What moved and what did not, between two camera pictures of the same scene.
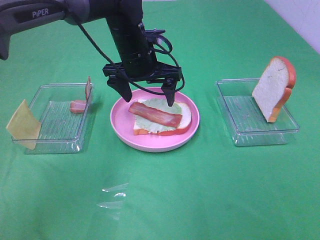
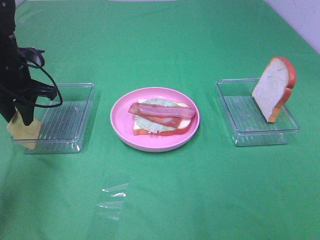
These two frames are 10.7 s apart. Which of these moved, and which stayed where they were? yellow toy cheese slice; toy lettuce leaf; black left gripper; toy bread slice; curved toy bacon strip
Moved: black left gripper
Stayed: curved toy bacon strip; toy bread slice; yellow toy cheese slice; toy lettuce leaf
